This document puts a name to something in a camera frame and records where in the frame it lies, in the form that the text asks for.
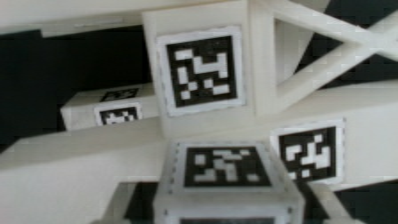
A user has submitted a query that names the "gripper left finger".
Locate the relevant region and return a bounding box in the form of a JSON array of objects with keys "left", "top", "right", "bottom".
[{"left": 90, "top": 182, "right": 157, "bottom": 224}]

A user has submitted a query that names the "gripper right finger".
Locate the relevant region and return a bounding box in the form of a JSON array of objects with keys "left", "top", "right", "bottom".
[{"left": 308, "top": 183, "right": 365, "bottom": 224}]

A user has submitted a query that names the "white chair leg cube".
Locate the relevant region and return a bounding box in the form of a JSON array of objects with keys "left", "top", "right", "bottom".
[
  {"left": 152, "top": 141, "right": 305, "bottom": 224},
  {"left": 60, "top": 83, "right": 157, "bottom": 130}
]

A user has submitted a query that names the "white chair back frame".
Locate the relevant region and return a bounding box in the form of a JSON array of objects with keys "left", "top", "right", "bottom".
[{"left": 0, "top": 0, "right": 398, "bottom": 224}]

